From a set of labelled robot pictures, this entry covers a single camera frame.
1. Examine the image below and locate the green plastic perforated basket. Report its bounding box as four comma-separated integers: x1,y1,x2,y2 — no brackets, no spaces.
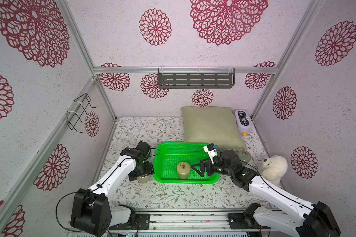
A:
153,142,220,185

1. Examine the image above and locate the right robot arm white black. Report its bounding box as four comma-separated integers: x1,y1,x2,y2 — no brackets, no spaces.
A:
191,150,341,237

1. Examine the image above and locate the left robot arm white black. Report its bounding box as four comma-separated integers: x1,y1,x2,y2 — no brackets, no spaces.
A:
70,141,154,237

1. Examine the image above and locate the green linen cushion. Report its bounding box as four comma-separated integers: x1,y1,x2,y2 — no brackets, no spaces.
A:
181,106,247,150

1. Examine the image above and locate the white plush seal toy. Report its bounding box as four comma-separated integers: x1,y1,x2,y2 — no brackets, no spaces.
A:
258,155,288,186

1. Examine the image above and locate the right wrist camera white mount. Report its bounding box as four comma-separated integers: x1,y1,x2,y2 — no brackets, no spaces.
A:
203,143,219,164

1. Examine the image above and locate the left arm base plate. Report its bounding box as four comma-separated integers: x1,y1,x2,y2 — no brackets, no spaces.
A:
109,213,150,231

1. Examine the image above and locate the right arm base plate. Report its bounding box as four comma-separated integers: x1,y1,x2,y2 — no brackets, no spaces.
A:
227,213,260,230

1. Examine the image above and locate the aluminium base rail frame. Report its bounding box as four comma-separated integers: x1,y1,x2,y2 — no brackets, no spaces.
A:
101,209,299,237

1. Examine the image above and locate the black wire wall rack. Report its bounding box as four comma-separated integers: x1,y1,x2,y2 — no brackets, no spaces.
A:
66,93,97,133

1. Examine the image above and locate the grey metal wall shelf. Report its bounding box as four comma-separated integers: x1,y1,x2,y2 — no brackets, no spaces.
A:
157,68,235,89

